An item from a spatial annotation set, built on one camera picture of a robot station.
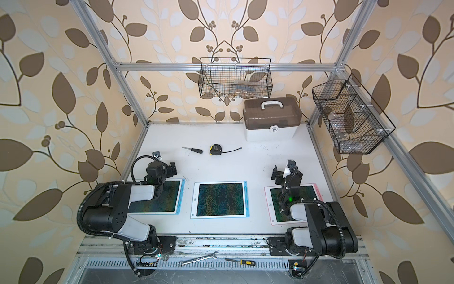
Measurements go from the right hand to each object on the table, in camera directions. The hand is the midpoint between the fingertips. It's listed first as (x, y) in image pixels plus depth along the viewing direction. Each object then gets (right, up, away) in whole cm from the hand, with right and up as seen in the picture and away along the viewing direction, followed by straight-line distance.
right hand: (286, 167), depth 90 cm
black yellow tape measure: (-37, +8, +15) cm, 41 cm away
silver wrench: (-35, -33, -18) cm, 52 cm away
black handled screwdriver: (-51, +8, +16) cm, 54 cm away
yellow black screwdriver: (-24, -35, -19) cm, 46 cm away
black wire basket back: (-26, +48, +6) cm, 55 cm away
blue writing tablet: (-33, -15, -3) cm, 36 cm away
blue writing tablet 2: (-60, -17, -3) cm, 62 cm away
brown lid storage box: (-6, +28, +22) cm, 36 cm away
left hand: (-66, +2, +4) cm, 67 cm away
